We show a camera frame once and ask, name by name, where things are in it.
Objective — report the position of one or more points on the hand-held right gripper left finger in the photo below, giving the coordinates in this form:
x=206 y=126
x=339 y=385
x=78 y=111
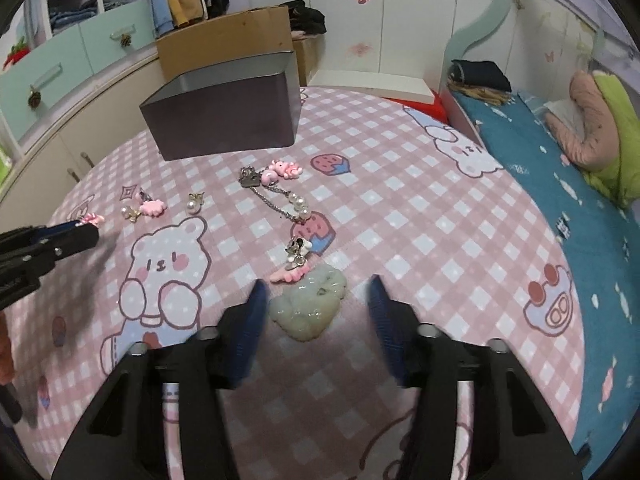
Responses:
x=247 y=340

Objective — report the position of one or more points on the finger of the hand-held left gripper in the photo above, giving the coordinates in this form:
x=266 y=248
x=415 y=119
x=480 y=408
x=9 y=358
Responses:
x=72 y=239

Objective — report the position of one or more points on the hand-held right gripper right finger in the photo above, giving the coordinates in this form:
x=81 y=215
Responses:
x=385 y=335

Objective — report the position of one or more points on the small pink bow charm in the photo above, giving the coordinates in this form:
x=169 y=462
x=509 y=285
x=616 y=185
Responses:
x=93 y=218

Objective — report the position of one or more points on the pearl flower earring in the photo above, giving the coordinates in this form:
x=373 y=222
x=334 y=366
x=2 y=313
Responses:
x=131 y=214

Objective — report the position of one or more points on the pink cloud hair clip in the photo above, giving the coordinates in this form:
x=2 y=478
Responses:
x=152 y=207

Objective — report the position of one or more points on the pink wing silver charm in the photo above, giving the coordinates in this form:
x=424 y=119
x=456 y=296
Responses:
x=295 y=265

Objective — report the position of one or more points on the pink bear charm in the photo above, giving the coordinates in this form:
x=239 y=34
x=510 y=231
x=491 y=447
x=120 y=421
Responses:
x=282 y=170

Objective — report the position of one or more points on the dark metal tin box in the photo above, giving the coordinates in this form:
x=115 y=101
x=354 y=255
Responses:
x=225 y=115

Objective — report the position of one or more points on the person's left hand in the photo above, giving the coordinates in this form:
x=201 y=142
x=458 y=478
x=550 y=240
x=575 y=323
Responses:
x=5 y=350

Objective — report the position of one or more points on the white low cabinet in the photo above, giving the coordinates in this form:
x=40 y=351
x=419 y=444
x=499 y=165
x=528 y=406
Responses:
x=65 y=160

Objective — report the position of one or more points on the green package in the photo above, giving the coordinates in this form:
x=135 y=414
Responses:
x=4 y=165

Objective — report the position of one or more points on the pink checked bear tablecloth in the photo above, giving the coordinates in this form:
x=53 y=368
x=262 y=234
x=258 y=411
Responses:
x=425 y=240

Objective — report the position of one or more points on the pine cone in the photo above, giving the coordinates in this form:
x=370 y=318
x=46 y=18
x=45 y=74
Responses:
x=34 y=98
x=125 y=39

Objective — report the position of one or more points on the wide teal drawer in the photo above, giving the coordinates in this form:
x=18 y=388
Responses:
x=45 y=80

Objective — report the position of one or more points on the red strawberry plush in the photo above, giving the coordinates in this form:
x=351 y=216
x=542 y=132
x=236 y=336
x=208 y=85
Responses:
x=16 y=52

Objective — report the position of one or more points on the blue printed bedsheet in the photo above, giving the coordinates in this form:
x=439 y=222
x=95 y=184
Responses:
x=550 y=200

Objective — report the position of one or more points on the narrow teal drawer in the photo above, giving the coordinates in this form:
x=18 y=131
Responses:
x=120 y=30

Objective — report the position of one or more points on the folded dark blue jeans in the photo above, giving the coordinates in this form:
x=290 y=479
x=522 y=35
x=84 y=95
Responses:
x=72 y=16

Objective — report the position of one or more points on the white board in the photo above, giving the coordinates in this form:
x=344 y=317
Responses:
x=370 y=85

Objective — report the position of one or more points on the large cardboard box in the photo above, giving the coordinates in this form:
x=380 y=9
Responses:
x=220 y=35

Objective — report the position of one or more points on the folded tan clothes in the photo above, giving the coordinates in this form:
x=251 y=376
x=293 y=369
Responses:
x=480 y=94

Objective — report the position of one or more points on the folded black clothes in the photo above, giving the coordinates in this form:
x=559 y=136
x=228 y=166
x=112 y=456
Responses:
x=480 y=72

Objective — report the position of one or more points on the small cardboard box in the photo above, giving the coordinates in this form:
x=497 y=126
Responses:
x=305 y=60

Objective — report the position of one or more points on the pink flower sticker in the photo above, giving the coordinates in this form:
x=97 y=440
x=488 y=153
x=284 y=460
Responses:
x=360 y=49

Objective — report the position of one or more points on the green blanket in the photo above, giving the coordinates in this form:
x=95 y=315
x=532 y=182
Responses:
x=620 y=160

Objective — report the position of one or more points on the black clothes pile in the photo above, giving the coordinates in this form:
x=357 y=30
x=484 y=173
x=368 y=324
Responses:
x=310 y=17

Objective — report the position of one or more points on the teal bunk bed frame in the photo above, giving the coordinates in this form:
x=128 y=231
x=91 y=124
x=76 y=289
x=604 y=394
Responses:
x=492 y=0

